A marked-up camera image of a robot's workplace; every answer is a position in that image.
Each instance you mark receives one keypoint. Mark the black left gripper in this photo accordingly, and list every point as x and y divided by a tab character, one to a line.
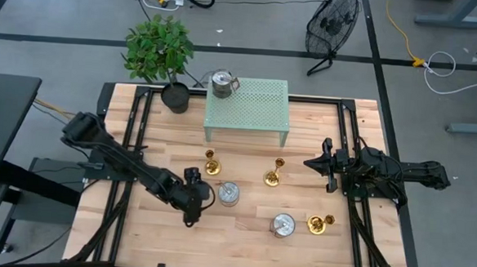
192	196

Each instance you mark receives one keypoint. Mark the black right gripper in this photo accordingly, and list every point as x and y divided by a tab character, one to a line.
329	165

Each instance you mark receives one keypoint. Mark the medium brass candlestick holder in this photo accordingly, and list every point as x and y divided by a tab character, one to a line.
213	167

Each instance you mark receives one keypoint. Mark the silver lidded candle tin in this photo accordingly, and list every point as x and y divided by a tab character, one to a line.
221	87
282	226
229	195

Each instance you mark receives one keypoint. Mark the tall brass candlestick holder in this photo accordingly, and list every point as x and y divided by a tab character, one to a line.
271	178

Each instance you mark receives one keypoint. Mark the short brass candlestick holder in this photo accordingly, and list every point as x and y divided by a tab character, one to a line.
316	224

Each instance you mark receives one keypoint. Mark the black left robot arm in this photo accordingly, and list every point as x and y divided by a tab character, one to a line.
130	164

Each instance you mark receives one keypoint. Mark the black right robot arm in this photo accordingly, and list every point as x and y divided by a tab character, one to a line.
424	172

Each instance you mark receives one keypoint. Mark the green perforated metal shelf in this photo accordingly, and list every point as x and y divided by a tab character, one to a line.
260	110

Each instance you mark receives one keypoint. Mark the black floor fan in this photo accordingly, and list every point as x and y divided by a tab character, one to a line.
330	28

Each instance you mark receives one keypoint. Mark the green plant in black pot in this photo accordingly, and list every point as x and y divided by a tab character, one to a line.
157	47

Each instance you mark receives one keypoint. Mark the grey desk foot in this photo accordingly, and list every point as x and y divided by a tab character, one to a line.
453	21
476	129

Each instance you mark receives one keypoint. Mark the black desk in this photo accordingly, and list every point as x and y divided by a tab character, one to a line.
2	117

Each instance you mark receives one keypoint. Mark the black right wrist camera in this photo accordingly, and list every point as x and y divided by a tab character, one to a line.
342	160

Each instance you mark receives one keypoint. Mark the black metal rig frame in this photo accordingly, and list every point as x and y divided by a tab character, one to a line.
314	100

